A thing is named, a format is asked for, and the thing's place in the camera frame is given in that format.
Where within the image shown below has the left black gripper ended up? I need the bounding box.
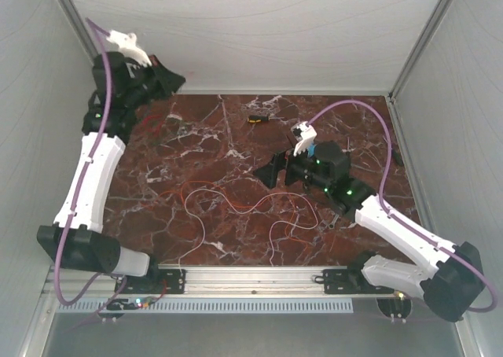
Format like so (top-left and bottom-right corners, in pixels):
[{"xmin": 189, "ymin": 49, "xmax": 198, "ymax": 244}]
[{"xmin": 126, "ymin": 55, "xmax": 189, "ymax": 109}]

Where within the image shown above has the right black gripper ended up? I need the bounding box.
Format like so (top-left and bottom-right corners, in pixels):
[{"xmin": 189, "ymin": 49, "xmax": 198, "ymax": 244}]
[{"xmin": 252, "ymin": 138, "xmax": 330, "ymax": 193}]

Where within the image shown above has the white wire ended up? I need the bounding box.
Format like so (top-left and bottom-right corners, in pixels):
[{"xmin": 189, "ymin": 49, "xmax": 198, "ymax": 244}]
[{"xmin": 178, "ymin": 187, "xmax": 323, "ymax": 270}]

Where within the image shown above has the orange wire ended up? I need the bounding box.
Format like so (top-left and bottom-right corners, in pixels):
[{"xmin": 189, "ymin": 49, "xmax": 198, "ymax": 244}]
[{"xmin": 156, "ymin": 180, "xmax": 315, "ymax": 248}]

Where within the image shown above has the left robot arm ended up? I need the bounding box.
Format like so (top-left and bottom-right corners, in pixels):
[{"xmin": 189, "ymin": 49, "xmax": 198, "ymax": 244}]
[{"xmin": 37, "ymin": 52, "xmax": 185, "ymax": 293}]

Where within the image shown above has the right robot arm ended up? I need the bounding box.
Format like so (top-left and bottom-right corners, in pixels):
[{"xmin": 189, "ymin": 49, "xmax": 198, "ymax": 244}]
[{"xmin": 253, "ymin": 142, "xmax": 486, "ymax": 322}]

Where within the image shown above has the blue plastic tool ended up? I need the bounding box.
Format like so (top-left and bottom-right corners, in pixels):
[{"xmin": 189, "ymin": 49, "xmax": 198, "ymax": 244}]
[{"xmin": 307, "ymin": 144, "xmax": 316, "ymax": 157}]

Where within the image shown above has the yellow black screwdriver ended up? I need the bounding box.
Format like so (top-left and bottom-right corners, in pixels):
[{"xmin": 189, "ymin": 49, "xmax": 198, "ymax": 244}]
[{"xmin": 247, "ymin": 115, "xmax": 282, "ymax": 124}]

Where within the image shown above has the silver wrench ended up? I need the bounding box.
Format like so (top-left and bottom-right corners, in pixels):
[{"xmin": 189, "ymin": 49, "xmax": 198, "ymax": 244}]
[{"xmin": 329, "ymin": 215, "xmax": 339, "ymax": 229}]

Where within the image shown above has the black screwdriver far right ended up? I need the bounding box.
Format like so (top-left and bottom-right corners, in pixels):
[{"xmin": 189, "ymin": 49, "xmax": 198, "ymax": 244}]
[{"xmin": 392, "ymin": 150, "xmax": 404, "ymax": 167}]

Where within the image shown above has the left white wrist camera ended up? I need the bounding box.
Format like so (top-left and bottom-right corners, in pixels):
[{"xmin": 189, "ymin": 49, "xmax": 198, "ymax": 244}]
[{"xmin": 106, "ymin": 30, "xmax": 152, "ymax": 67}]

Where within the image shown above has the aluminium front rail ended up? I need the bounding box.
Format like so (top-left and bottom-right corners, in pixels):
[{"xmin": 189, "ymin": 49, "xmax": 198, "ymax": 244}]
[{"xmin": 60, "ymin": 266, "xmax": 400, "ymax": 298}]

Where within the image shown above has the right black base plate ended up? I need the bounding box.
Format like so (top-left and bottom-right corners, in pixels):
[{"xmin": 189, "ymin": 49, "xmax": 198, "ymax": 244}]
[{"xmin": 312, "ymin": 268, "xmax": 394, "ymax": 295}]

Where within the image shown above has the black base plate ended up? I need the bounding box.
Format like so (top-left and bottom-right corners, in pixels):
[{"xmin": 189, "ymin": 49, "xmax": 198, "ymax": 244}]
[
  {"xmin": 312, "ymin": 268, "xmax": 394, "ymax": 295},
  {"xmin": 122, "ymin": 268, "xmax": 186, "ymax": 296}
]

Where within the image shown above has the slotted grey cable duct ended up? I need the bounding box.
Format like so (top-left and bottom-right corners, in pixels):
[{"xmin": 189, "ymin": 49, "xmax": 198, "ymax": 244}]
[{"xmin": 54, "ymin": 297, "xmax": 354, "ymax": 315}]

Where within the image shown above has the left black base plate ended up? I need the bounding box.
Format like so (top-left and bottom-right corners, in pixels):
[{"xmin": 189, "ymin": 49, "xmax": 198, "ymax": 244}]
[{"xmin": 122, "ymin": 268, "xmax": 186, "ymax": 296}]

